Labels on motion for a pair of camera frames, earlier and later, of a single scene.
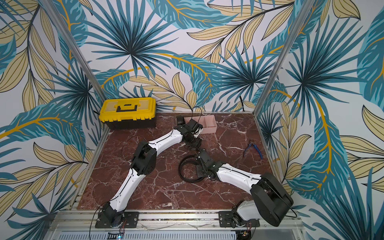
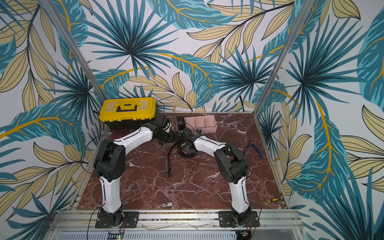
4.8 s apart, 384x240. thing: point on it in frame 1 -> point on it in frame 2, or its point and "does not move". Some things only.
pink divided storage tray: (209, 123) does not move
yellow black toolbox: (134, 113) does not move
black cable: (180, 119) does not move
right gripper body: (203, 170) -> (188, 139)
